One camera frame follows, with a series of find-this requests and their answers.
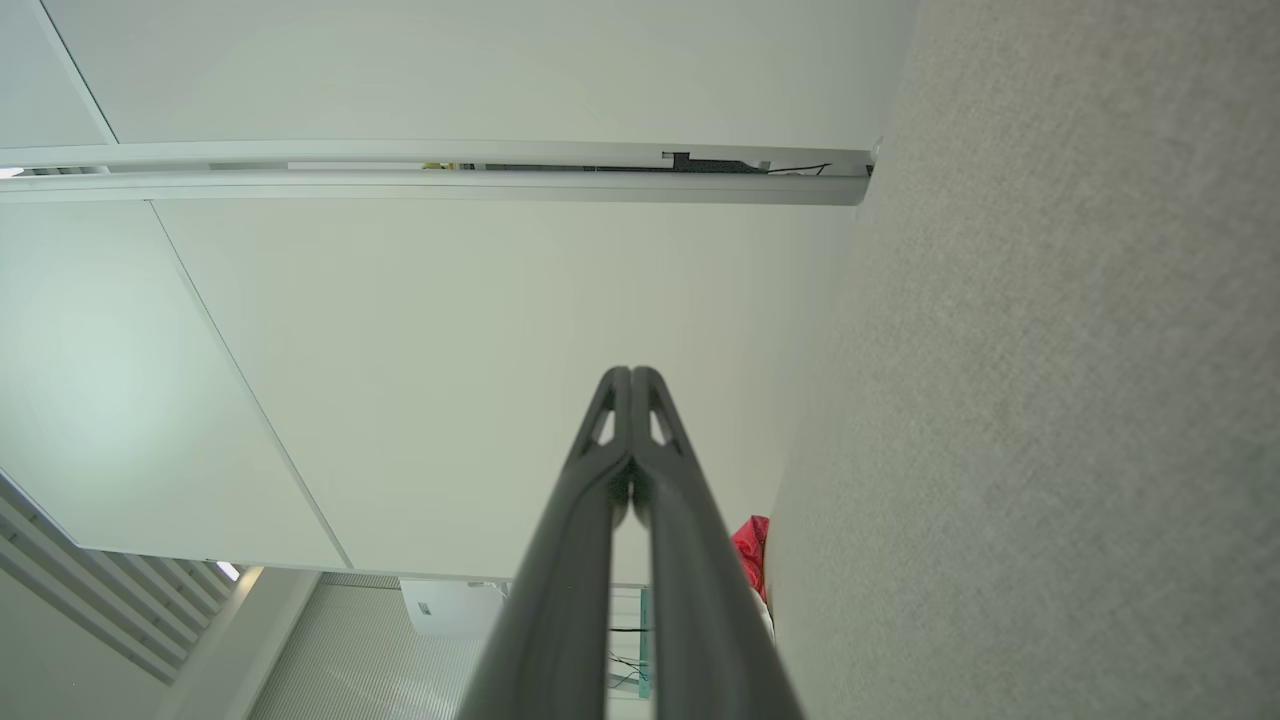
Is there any grey partition post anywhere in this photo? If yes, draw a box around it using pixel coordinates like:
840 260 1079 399
0 138 878 207

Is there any teal glass panel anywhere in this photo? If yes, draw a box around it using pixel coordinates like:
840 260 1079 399
610 586 653 701

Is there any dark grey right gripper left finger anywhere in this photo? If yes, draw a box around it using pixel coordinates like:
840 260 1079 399
455 366 634 720

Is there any white box fixture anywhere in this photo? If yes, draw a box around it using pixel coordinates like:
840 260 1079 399
399 577 513 641

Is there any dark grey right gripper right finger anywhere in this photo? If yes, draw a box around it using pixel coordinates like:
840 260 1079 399
632 366 807 720

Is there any red jersey with white sleeves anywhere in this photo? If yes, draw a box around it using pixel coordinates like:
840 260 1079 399
731 515 771 603

